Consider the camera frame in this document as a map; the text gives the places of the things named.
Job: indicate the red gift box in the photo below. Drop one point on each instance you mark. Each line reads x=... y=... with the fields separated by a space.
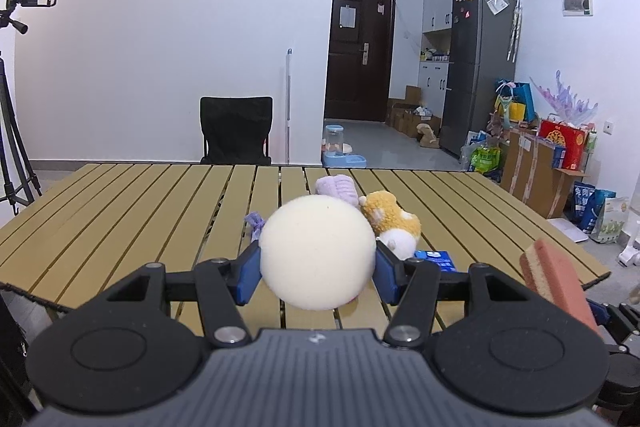
x=562 y=139

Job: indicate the low open cardboard box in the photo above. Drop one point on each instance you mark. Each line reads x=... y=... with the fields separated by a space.
x=407 y=122

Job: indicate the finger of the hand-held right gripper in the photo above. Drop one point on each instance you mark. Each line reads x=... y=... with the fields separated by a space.
x=598 y=313

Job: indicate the black folding chair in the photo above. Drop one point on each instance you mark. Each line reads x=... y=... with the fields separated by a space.
x=235 y=127

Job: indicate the blue packet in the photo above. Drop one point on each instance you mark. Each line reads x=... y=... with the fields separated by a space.
x=440 y=259

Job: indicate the blue gift bag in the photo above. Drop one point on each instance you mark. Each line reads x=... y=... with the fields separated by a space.
x=522 y=94

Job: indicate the white cabinet unit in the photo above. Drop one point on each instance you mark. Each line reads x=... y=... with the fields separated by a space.
x=435 y=7

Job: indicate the small cardboard box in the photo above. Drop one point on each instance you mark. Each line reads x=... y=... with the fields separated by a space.
x=412 y=94

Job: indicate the dark brown door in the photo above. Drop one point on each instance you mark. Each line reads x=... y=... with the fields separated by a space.
x=355 y=72

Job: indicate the blue pet water dispenser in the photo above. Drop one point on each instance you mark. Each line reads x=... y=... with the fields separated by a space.
x=336 y=139

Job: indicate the orange and white plush dog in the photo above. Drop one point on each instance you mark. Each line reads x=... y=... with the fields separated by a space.
x=387 y=212

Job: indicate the white pet food bag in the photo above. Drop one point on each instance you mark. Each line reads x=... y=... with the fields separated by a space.
x=612 y=219

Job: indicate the purple decorative wings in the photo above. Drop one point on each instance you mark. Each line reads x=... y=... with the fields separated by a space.
x=570 y=104

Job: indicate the grey refrigerator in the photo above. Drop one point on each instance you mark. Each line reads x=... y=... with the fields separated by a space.
x=470 y=72

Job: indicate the large taped cardboard box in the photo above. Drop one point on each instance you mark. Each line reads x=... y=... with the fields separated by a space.
x=530 y=177

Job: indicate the blue pet food bag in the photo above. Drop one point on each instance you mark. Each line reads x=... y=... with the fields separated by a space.
x=590 y=207

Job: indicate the lilac fluffy plush toy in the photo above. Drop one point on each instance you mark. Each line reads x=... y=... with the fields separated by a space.
x=336 y=187

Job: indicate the white wall socket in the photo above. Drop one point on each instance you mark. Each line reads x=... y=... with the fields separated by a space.
x=608 y=127

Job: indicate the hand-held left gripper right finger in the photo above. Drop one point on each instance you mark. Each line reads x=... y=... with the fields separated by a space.
x=387 y=277

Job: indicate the cream round plush ball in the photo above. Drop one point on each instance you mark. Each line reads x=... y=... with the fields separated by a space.
x=317 y=252

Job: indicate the pink sponge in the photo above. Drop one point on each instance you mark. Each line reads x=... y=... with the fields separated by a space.
x=555 y=277

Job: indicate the green plastic bag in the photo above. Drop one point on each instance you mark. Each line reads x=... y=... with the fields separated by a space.
x=485 y=159

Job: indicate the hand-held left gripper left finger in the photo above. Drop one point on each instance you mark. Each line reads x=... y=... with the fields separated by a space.
x=248 y=274

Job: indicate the white flat floor board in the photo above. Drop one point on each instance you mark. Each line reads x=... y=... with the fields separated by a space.
x=572 y=231

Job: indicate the tan plush toy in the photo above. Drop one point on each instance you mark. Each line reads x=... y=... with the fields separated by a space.
x=427 y=134

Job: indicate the white floor appliance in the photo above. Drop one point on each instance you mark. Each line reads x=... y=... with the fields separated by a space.
x=631 y=254

